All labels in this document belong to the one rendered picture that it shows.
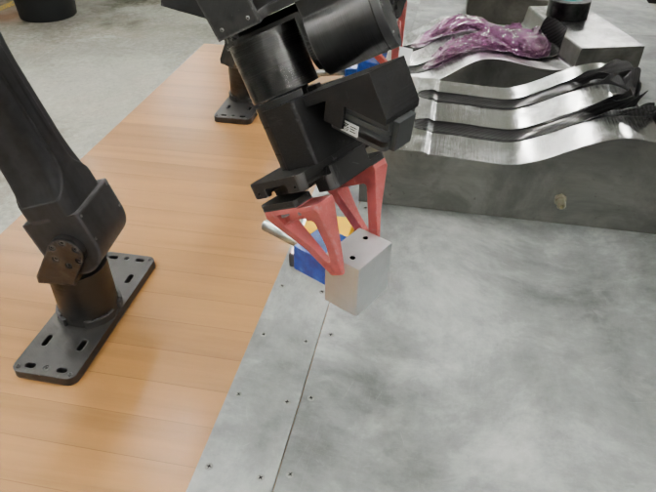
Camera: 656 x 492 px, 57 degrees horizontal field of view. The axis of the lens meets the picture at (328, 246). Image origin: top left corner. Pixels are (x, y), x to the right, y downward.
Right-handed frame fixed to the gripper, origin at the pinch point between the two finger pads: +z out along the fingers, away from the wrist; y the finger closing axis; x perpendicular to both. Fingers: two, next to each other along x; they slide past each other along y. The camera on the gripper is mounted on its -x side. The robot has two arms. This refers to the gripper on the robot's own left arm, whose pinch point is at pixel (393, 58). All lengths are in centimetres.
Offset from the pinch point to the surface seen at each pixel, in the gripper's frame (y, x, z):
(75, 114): 136, 200, 50
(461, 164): -19.3, -9.8, 8.1
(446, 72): 14.5, -4.2, 11.8
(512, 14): 65, -13, 26
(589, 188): -19.3, -24.8, 15.4
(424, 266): -33.4, -5.0, 12.5
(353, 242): -48.5, -5.4, -6.3
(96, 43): 233, 247, 47
